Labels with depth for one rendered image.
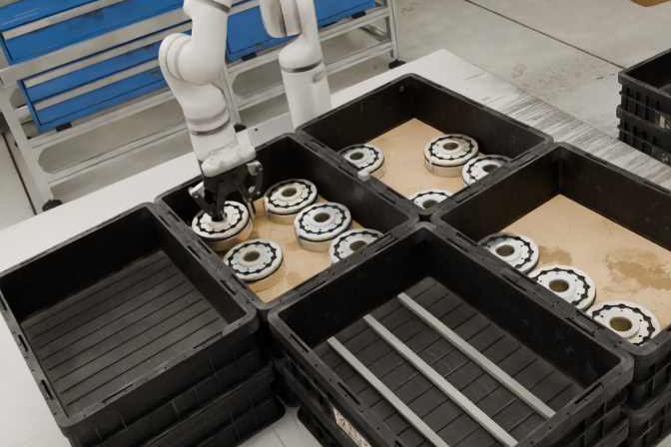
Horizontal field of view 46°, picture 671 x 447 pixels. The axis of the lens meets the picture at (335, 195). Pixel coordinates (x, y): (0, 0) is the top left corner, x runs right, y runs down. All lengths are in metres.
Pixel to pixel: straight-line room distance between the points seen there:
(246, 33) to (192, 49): 2.12
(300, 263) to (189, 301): 0.20
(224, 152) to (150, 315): 0.30
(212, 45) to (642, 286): 0.74
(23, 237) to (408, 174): 0.90
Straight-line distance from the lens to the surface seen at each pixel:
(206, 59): 1.22
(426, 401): 1.11
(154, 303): 1.36
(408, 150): 1.58
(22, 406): 1.50
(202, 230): 1.40
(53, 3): 3.08
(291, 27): 1.60
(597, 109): 3.30
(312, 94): 1.66
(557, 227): 1.36
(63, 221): 1.91
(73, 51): 3.10
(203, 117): 1.27
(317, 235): 1.34
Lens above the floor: 1.69
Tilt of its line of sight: 35 degrees down
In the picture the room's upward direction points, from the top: 11 degrees counter-clockwise
